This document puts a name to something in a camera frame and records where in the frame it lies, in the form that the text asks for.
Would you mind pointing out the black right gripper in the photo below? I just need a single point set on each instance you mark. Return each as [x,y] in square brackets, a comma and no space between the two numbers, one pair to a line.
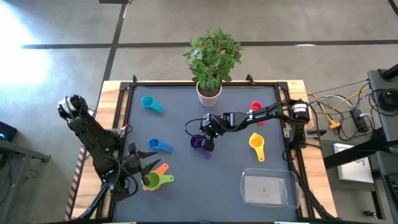
[211,129]

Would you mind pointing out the blue measuring cup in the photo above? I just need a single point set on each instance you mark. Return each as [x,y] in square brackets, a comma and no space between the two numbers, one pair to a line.
[154,144]

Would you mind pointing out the lime green measuring cup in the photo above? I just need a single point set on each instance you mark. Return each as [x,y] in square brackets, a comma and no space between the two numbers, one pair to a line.
[154,180]

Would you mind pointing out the white plant pot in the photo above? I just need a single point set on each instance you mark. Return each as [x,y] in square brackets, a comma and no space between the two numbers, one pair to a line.
[209,101]

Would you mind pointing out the purple measuring cup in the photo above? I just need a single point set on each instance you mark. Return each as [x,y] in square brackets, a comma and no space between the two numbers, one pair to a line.
[196,143]

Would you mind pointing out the teal measuring cup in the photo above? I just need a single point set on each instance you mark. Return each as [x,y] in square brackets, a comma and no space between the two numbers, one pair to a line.
[148,102]

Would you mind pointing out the black power strip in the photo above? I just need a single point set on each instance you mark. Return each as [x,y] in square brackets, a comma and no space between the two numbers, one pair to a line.
[360,121]

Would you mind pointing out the orange measuring cup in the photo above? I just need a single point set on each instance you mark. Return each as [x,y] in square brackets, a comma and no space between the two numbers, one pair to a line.
[162,168]

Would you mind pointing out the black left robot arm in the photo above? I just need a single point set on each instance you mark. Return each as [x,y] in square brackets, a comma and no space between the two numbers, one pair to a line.
[90,133]

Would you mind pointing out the grey equipment cart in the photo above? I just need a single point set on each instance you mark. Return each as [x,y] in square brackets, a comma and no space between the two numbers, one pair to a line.
[377,81]

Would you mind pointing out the dark object with brown ends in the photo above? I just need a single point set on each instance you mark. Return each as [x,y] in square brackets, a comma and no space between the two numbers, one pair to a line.
[115,1]

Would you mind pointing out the dark keyboard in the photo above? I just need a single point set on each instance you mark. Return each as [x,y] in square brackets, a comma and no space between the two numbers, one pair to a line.
[391,193]

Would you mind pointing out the black metal stand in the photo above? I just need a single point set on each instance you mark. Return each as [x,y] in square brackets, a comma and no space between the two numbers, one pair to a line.
[18,151]

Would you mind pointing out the yellow measuring cup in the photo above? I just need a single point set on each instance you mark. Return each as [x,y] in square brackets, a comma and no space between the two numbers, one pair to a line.
[256,141]

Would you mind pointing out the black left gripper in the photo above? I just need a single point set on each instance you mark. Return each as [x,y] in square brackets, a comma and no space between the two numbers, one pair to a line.
[132,165]

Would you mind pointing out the small black floor object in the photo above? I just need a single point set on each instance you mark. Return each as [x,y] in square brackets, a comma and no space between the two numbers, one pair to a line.
[370,214]

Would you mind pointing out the clear plastic basket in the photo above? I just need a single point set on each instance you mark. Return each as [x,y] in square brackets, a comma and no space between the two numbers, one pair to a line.
[264,189]

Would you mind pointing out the black frame clamp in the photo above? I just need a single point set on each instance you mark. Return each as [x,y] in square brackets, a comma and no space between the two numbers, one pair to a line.
[134,79]
[250,79]

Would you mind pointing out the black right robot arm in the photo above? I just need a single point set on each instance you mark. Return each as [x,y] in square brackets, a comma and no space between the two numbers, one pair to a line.
[267,112]

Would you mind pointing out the white paper sheet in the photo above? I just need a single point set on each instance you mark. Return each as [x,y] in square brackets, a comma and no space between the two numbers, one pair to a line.
[354,171]

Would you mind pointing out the red measuring cup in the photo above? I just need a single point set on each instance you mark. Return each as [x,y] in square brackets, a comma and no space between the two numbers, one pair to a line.
[255,105]

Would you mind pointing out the green leafy plant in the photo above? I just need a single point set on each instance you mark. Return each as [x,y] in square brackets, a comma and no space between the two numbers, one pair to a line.
[211,56]

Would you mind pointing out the black stand beam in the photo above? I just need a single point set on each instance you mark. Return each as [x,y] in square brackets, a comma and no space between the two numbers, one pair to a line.
[348,157]

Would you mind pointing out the black device with blue light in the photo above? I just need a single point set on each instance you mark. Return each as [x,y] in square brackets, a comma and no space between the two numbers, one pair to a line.
[9,130]

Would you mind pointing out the black table frame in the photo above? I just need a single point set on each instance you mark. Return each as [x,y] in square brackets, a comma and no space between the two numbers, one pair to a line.
[171,84]

